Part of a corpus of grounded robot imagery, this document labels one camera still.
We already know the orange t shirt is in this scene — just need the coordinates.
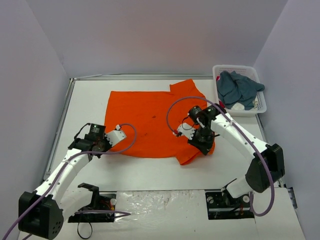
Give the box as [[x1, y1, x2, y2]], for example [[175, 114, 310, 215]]
[[104, 79, 207, 165]]

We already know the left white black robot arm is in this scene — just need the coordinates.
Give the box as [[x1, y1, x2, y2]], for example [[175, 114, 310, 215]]
[[18, 123, 126, 240]]

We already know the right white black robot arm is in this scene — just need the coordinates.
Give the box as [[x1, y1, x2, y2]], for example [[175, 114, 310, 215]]
[[185, 104, 285, 207]]

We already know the white cloth in basket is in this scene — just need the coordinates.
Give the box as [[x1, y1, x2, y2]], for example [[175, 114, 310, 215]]
[[231, 102, 245, 111]]

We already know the teal t shirt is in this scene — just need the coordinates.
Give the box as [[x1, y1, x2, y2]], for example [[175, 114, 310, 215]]
[[216, 71, 265, 111]]

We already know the white plastic basket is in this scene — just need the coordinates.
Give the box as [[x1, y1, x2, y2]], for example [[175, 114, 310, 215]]
[[212, 64, 267, 117]]

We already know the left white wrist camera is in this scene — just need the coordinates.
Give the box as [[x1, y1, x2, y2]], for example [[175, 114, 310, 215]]
[[104, 129, 127, 147]]

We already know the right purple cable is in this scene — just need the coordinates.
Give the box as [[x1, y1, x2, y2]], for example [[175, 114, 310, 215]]
[[166, 96, 276, 216]]

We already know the purple cable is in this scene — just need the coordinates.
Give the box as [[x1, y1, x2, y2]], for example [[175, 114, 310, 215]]
[[2, 123, 138, 240], [166, 96, 276, 216]]

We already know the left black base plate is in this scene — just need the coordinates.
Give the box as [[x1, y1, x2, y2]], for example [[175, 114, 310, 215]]
[[68, 183, 116, 223]]

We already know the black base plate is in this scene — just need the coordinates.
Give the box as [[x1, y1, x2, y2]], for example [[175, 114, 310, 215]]
[[68, 183, 116, 223], [204, 189, 255, 220]]

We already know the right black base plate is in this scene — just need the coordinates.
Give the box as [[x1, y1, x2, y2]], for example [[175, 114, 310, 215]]
[[204, 189, 255, 220]]

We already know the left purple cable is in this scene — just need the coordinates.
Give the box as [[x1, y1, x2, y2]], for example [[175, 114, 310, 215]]
[[2, 123, 138, 240]]

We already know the thin black cable loop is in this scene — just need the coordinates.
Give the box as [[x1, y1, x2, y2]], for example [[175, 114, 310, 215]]
[[77, 221, 94, 240]]

